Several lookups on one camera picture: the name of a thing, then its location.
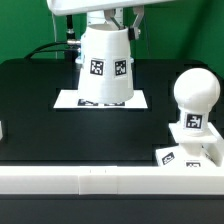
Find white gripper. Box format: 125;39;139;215
46;0;172;40

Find white conical lamp shade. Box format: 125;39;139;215
78;24;134;104

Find white lamp bulb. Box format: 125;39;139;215
174;68;221;136

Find white lamp base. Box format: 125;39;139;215
156;122;224;168

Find white marker sheet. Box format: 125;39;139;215
53;89;149;110

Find white part at left edge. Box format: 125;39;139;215
0;121;3;141

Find black cable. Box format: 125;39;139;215
23;14;82;61

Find thin grey cable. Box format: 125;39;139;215
50;13;58;60

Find white frame wall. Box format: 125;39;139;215
0;126;224;196

